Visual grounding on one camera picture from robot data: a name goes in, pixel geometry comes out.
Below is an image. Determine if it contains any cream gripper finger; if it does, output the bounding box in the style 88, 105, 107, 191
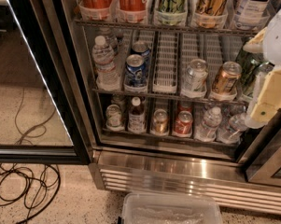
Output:
243, 28, 267, 53
251, 68, 281, 123

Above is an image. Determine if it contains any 7up can bottom shelf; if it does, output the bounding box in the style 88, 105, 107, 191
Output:
105, 105, 122, 128

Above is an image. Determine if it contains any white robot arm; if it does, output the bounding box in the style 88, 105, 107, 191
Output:
244, 8, 281, 129

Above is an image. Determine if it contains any green can middle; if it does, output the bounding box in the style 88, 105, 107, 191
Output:
235, 49, 264, 84

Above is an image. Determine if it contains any green can front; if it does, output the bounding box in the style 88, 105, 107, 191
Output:
243, 63, 274, 98

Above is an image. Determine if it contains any white labelled bottle top shelf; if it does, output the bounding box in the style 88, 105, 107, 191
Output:
234, 0, 278, 21

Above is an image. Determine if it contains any gold can middle shelf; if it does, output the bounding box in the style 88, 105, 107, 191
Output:
212, 62, 242, 94

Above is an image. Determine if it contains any water bottle bottom shelf right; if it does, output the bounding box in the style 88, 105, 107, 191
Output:
217, 113, 247, 144

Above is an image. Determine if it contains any water bottle shelf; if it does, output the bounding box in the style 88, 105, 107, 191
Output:
92, 35, 119, 90
217, 113, 247, 144
195, 106, 222, 142
99, 28, 119, 54

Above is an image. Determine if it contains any white silver can middle shelf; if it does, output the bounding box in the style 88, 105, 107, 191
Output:
184, 59, 208, 92

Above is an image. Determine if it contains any water bottle bottom shelf left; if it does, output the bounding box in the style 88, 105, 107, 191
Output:
195, 106, 222, 142

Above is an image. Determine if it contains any red cola can behind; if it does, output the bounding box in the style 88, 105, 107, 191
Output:
177, 101, 192, 112

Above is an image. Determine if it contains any red cola can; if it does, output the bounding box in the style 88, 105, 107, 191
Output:
174, 111, 193, 134
177, 101, 192, 112

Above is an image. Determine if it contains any empty white shelf tray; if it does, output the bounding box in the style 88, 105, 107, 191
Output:
152, 32, 178, 94

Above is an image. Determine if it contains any red cola can front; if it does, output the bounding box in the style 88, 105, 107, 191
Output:
174, 111, 193, 134

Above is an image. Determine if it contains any stainless steel fridge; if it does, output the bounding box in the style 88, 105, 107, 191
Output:
24, 0, 281, 217

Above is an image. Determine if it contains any blue pepsi can behind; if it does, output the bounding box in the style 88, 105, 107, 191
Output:
131, 40, 150, 65

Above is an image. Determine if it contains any blue pepsi can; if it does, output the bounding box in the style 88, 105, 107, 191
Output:
131, 40, 150, 65
125, 54, 146, 87

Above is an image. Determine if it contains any gold can bottom shelf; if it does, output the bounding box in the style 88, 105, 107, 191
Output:
153, 109, 168, 133

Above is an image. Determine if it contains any blue pepsi can front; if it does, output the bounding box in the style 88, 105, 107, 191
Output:
125, 54, 146, 87

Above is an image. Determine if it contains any water bottle middle shelf behind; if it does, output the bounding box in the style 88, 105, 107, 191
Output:
99, 28, 119, 54

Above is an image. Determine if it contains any water bottle middle shelf front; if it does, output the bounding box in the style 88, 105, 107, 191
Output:
92, 35, 119, 90

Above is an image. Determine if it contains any glass fridge door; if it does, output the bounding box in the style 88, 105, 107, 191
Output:
0, 0, 91, 164

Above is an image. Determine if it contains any brown glass bottle white cap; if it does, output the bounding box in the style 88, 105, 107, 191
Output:
128, 97, 145, 133

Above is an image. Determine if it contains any clear plastic bin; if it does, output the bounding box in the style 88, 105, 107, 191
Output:
120, 192, 223, 224

